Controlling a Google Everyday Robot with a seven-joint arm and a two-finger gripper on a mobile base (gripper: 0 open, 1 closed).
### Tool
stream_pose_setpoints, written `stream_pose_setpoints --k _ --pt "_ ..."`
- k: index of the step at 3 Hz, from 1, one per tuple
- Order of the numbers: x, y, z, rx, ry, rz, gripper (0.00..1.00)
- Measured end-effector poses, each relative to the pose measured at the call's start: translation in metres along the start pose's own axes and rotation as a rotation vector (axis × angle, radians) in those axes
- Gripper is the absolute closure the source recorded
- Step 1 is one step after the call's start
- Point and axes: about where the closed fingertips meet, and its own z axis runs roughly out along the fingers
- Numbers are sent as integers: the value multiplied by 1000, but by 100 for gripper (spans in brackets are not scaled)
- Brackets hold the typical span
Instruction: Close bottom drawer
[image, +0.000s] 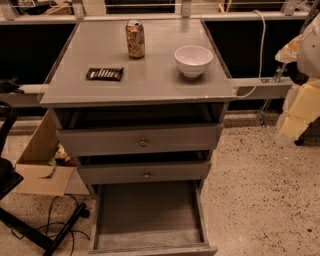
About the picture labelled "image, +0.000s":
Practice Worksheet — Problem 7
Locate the dark chocolate bar wrapper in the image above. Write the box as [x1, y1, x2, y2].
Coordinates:
[86, 67, 124, 81]

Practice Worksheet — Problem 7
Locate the white bowl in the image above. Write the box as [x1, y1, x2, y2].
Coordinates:
[174, 45, 213, 78]

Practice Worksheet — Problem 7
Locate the black chair base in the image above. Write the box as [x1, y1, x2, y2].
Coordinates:
[0, 99, 91, 256]

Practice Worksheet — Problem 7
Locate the white cable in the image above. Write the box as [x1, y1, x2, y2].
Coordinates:
[234, 9, 268, 100]

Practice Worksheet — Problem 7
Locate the grey bottom drawer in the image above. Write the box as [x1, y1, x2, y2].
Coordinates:
[88, 181, 217, 256]

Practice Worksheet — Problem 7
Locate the grey drawer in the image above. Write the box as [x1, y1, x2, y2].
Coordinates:
[77, 161, 211, 185]
[88, 181, 217, 256]
[56, 124, 223, 157]

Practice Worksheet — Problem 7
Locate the grey middle drawer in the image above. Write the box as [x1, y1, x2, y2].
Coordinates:
[77, 161, 211, 185]

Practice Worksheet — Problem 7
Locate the gold soda can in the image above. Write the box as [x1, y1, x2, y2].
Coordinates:
[125, 20, 145, 59]

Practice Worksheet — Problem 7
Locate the black floor cable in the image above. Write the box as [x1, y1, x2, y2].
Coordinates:
[9, 193, 92, 256]

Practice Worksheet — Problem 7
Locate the grey top drawer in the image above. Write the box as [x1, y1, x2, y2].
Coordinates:
[56, 124, 223, 157]

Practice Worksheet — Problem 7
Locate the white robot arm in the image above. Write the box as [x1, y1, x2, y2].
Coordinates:
[275, 14, 320, 144]

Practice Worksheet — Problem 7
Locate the cardboard box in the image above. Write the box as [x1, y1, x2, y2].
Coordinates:
[14, 112, 75, 196]

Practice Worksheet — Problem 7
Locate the grey drawer cabinet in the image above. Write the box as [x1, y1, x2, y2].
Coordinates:
[39, 18, 238, 201]

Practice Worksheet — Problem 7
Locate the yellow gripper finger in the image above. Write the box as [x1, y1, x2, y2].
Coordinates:
[275, 79, 320, 145]

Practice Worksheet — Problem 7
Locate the grey metal railing beam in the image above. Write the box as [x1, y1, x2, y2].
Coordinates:
[0, 77, 294, 108]

